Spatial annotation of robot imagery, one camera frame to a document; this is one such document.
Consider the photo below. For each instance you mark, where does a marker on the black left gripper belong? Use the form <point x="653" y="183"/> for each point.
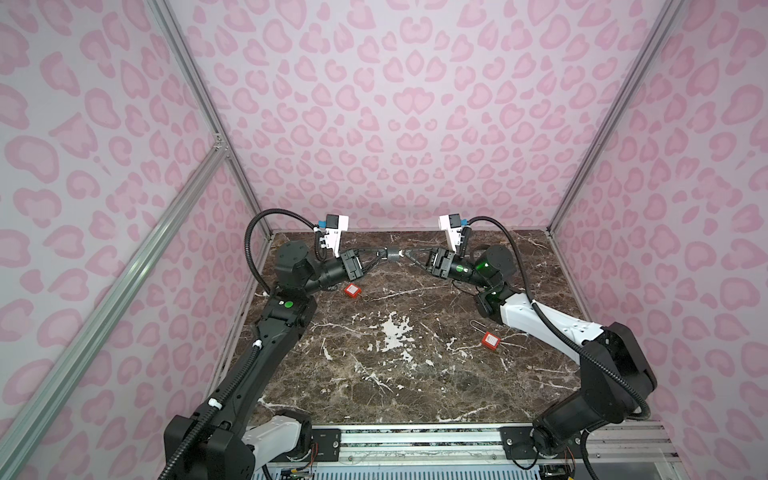
<point x="351" y="266"/>

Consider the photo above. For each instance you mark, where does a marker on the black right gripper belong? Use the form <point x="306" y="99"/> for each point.
<point x="443" y="263"/>

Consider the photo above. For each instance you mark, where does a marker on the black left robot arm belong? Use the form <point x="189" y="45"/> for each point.
<point x="211" y="442"/>

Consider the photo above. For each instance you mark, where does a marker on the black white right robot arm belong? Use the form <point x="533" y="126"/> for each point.
<point x="615" y="376"/>

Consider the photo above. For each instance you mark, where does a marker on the red padlock far left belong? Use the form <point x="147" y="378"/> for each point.
<point x="352" y="290"/>

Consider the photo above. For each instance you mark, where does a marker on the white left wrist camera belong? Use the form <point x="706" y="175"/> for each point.
<point x="331" y="229"/>

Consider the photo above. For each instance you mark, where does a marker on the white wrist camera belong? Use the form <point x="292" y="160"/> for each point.
<point x="452" y="225"/>
<point x="331" y="229"/>

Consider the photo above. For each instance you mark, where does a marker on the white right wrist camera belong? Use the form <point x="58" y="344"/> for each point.
<point x="452" y="225"/>

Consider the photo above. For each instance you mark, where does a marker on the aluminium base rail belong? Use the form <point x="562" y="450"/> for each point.
<point x="489" y="444"/>

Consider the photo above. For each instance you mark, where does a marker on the left corner aluminium post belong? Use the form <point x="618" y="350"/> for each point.
<point x="168" y="23"/>

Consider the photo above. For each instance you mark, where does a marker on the corner aluminium post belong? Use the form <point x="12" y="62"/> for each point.
<point x="168" y="23"/>
<point x="664" y="24"/>

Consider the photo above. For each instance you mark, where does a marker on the right corner aluminium post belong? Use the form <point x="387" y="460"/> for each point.
<point x="664" y="24"/>

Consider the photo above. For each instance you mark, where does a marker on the diagonal aluminium frame bar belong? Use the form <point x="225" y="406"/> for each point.
<point x="33" y="421"/>

